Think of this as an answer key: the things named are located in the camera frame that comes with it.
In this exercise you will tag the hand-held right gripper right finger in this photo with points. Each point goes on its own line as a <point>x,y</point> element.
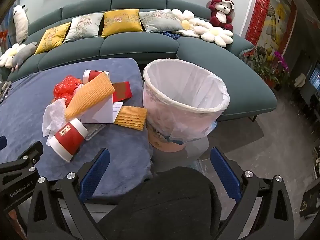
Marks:
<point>225,177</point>

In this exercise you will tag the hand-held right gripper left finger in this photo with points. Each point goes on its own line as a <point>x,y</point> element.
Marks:
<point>96,172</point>

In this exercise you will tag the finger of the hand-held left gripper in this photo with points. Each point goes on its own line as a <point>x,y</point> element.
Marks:
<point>27,156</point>
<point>2,143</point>

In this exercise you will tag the clear plastic wrapper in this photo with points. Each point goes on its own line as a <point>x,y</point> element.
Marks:
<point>96,130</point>

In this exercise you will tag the red white paper cup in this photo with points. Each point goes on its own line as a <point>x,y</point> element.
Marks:
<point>68,140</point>
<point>93,76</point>

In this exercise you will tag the white tissue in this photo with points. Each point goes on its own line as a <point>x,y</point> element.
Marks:
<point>53,116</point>

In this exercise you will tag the white paper sheet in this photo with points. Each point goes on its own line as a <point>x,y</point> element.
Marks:
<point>100,110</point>

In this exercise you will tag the short orange foam net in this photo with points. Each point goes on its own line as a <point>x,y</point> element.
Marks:
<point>131,117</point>

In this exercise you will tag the plain orange-red plastic bag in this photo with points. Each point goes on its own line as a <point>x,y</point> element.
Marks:
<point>65,100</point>

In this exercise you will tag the long orange foam net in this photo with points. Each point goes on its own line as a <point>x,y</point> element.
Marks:
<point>90,95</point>

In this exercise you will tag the orange-red plastic bag blue print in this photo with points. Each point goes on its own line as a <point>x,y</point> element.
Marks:
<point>66,85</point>

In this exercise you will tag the red envelope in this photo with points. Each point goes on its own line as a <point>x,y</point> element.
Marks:
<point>122,92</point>

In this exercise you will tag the trash bin with white liner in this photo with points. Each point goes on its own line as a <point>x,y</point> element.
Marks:
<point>185,87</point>

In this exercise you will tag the blue table blanket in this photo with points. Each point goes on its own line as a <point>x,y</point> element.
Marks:
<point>25,120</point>

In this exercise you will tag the person's black trousers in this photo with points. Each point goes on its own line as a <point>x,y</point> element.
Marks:
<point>162,205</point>

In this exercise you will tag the white flower cushion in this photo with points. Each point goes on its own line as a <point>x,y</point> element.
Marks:
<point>215,32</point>
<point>8,55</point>
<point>185,24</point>

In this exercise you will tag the red hanging ornament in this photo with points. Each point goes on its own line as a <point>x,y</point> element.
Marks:
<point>2,35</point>

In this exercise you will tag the yellow embroidered cushion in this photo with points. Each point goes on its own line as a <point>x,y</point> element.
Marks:
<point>52,38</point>
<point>121,22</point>

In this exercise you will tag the potted green plants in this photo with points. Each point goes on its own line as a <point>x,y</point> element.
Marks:
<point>262,67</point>

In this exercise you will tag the white long plush toy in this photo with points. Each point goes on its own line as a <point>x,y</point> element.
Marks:
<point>21,22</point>

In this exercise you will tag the purple orchid plant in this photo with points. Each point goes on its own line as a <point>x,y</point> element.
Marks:
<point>282,61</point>

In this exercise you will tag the teal curved sofa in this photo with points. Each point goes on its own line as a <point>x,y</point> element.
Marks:
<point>140,45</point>

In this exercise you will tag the dark monitor screen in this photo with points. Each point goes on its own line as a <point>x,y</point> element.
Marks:
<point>315,76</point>

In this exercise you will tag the grey embroidered cushion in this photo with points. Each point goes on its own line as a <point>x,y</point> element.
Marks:
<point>160,21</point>
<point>83,27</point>

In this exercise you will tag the blue patterned cloth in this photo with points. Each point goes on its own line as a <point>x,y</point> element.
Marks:
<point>170,34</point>

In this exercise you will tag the red teddy bear plush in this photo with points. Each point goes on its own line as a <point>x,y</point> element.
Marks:
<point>221,15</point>

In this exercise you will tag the yellow flower wall painting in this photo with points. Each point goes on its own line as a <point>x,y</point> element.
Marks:
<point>280,17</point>

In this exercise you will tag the red wall banner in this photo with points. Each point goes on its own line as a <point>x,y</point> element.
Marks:
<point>260,10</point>

